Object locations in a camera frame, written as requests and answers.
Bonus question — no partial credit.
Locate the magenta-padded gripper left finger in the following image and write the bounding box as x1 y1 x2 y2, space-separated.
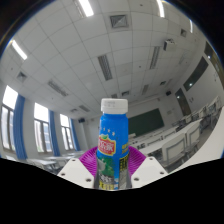
57 146 99 190

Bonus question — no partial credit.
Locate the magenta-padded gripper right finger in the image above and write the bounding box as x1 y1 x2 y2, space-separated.
127 145 169 190

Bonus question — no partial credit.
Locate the blue white-capped drink bottle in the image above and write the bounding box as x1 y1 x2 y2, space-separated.
95 97 131 191

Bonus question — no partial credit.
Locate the group of classroom desks and chairs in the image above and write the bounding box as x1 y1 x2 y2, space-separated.
6 95 224 175

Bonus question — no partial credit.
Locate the bright window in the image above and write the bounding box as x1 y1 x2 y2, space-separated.
59 113 75 151
32 102 54 154
0 85 20 152

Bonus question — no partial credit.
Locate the green chalkboard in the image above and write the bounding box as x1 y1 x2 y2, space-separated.
127 107 166 137

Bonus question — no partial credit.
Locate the dark door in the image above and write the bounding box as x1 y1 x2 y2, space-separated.
174 87 193 117

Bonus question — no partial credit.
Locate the dark high window strip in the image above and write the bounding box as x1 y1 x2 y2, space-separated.
182 56 210 92

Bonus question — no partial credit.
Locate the group of ceiling lights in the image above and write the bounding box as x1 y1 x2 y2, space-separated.
9 0 201 114

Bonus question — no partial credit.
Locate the ceiling projector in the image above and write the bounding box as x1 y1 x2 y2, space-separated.
162 37 177 52

